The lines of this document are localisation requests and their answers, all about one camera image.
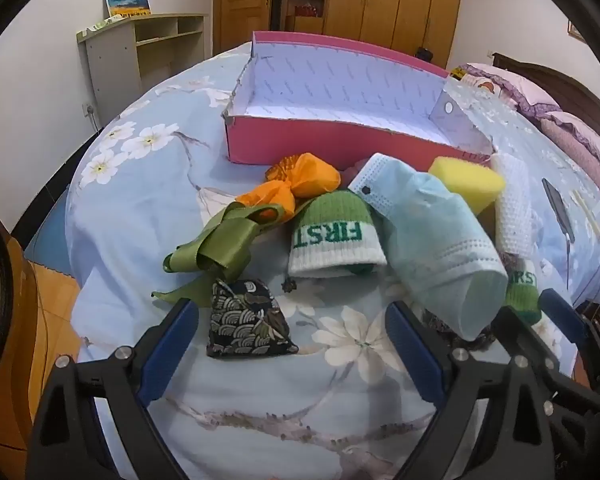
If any wooden wardrobe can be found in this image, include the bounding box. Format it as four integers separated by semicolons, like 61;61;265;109
280;0;467;68

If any dark wave-patterned pouch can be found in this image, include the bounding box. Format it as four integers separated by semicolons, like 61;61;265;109
206;280;300;359

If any blue face mask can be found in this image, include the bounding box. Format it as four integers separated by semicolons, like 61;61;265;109
348;152;510;338

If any green ribbon bow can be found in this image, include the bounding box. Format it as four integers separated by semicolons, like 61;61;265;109
151;203;286;306

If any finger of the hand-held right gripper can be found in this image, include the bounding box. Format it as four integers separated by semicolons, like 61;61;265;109
495;305;600;411
539;287;600;366

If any green and white sock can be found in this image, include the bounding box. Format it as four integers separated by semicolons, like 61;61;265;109
287;192;388;278
502;255;543;326

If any dark wooden headboard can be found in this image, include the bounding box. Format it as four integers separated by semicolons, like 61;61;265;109
492;52;600;131

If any white foam mesh sleeve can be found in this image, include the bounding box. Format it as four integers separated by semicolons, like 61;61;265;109
490;152;538;256

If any pale green packet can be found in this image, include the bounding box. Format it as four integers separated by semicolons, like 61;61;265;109
80;15;131;37

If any cartoon print pillow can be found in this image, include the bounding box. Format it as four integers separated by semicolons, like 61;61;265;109
460;72;502;97

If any pink cardboard box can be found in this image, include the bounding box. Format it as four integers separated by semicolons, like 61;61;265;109
222;30;496;166

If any pink pillow with purple ruffle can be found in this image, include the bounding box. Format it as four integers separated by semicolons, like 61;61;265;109
460;62;561;116
540;110;600;211

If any pale yellow flat strip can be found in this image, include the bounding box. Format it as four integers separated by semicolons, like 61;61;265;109
574;189;600;237

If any wooden door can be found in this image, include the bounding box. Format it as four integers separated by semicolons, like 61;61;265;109
212;0;281;56

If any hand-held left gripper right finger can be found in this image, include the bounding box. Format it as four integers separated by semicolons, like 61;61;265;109
385;301;576;480

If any black smartphone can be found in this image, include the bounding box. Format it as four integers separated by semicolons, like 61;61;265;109
541;177;578;241

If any orange plastic bag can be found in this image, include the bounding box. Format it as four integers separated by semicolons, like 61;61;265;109
237;152;342;221

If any yellow sponge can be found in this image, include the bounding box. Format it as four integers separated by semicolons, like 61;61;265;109
427;156;507;218

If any grey open shelf unit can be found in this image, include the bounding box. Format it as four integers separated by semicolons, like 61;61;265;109
76;12;206;131

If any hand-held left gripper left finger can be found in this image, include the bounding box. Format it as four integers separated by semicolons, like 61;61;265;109
27;297;201;480

